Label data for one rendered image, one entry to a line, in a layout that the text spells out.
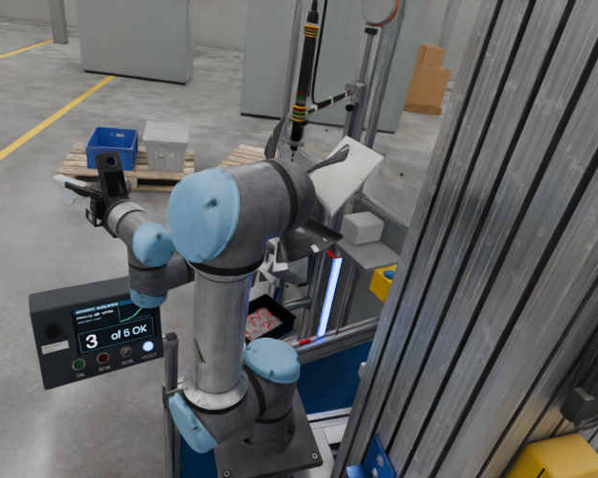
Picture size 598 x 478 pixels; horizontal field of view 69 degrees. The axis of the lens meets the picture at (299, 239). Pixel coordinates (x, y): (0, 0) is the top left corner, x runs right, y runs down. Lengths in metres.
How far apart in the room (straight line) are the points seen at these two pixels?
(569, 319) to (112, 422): 2.16
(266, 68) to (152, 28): 2.48
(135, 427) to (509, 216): 2.10
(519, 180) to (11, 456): 2.26
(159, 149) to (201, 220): 3.85
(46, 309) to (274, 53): 6.20
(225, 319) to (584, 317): 0.45
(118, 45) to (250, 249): 8.31
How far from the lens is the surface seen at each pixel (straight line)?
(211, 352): 0.72
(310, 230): 1.52
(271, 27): 6.92
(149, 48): 8.71
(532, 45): 0.51
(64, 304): 1.06
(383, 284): 1.57
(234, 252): 0.59
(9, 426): 2.52
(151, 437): 2.34
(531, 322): 0.49
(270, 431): 0.99
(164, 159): 4.43
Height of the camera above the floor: 1.91
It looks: 30 degrees down
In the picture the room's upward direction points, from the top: 10 degrees clockwise
